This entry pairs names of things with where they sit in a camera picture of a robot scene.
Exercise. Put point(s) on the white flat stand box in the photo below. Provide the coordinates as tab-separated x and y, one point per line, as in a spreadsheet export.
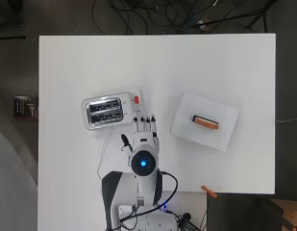
199	138

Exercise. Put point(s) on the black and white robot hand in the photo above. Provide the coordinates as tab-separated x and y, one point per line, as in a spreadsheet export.
145	138

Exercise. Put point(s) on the steel toaster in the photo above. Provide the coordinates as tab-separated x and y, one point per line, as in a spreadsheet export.
104	110

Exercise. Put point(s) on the dark printed box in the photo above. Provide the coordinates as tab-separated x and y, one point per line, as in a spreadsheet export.
24	107

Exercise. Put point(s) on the orange toast slice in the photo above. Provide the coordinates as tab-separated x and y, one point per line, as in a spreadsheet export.
208	124

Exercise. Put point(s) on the white seven-joint robot arm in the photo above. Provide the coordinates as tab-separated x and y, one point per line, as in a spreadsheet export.
141	189

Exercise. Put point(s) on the black tripod stand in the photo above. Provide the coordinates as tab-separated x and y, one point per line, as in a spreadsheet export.
237	16

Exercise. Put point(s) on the wooden crate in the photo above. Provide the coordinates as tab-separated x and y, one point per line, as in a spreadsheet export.
287	215

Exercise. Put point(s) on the small brown floor box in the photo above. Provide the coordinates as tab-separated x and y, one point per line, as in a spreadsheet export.
204	24

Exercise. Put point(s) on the black floor rod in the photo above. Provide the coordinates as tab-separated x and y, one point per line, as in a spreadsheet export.
10	38

